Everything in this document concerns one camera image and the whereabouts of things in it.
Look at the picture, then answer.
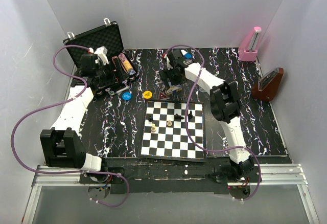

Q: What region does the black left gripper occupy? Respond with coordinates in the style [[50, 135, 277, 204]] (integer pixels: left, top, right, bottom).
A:
[[96, 58, 129, 87]]

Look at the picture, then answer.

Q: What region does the blue patterned card deck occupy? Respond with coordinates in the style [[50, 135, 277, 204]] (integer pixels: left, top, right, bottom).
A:
[[165, 85, 182, 95]]

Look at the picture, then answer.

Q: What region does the clear dealer button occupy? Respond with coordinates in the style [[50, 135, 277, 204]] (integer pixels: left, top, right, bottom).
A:
[[198, 87, 206, 93]]

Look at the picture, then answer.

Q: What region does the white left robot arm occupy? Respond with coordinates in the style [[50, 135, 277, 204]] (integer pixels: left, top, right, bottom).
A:
[[40, 76, 109, 183]]

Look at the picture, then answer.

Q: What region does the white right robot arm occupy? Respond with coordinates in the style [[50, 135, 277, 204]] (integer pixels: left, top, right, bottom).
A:
[[160, 49, 254, 182]]

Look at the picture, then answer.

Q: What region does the red poker chip row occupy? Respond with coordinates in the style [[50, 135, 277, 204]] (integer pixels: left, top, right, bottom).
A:
[[113, 56, 125, 81]]

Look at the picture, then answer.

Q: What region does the blue chip stack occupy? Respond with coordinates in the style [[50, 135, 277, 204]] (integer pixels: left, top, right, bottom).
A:
[[128, 69, 136, 76]]

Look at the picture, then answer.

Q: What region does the purple yellow chip row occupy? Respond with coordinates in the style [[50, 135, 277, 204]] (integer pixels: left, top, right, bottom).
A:
[[118, 53, 134, 72]]

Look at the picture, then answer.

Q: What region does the red triangle token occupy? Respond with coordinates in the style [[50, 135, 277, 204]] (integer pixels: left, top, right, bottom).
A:
[[158, 92, 170, 100]]

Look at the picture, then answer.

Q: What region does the blue round button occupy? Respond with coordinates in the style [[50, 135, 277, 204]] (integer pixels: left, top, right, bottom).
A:
[[122, 92, 132, 101]]

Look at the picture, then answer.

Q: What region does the blue cube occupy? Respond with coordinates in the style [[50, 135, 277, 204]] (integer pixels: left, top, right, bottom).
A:
[[184, 53, 193, 59]]

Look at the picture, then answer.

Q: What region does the yellow round button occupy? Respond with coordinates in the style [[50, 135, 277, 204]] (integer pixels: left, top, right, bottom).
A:
[[143, 91, 153, 99]]

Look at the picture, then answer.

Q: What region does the black bishop lying down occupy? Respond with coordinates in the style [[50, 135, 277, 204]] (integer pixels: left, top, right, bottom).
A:
[[174, 114, 184, 120]]

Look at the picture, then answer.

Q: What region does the black aluminium poker case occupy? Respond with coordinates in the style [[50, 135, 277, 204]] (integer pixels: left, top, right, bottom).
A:
[[63, 18, 138, 96]]

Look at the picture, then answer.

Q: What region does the white king chess piece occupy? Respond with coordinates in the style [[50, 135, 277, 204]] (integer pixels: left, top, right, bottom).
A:
[[151, 123, 156, 132]]

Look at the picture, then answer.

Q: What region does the black marble pattern mat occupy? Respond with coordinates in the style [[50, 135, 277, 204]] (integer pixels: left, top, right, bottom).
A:
[[76, 47, 288, 160]]

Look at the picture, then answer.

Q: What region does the black white chessboard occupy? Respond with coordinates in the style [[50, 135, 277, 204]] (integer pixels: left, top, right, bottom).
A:
[[138, 100, 206, 162]]

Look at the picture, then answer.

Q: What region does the pink metronome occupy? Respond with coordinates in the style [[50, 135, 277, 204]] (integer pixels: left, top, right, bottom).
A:
[[238, 27, 262, 62]]

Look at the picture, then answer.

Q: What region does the brown wooden metronome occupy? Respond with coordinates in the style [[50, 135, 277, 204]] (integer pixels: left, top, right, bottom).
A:
[[251, 68, 284, 102]]

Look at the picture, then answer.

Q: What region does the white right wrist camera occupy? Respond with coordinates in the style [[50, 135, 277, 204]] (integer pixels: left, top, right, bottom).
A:
[[163, 54, 173, 70]]

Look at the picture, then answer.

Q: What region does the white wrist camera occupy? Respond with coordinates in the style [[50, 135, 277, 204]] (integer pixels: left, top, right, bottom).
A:
[[163, 54, 173, 70], [94, 46, 109, 65]]

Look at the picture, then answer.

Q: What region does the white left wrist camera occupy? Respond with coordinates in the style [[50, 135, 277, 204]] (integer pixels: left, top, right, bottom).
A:
[[94, 46, 109, 65]]

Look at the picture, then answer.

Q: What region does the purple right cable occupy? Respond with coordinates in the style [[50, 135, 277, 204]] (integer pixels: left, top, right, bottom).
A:
[[165, 44, 263, 201]]

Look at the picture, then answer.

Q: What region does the purple cable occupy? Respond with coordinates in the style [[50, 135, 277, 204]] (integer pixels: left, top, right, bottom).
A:
[[165, 44, 263, 201], [11, 44, 130, 208]]

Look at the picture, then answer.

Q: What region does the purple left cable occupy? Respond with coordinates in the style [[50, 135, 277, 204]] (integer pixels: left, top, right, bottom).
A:
[[11, 44, 130, 208]]

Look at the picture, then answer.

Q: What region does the aluminium rail frame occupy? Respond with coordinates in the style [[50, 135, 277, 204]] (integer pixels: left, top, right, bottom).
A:
[[22, 160, 319, 223]]

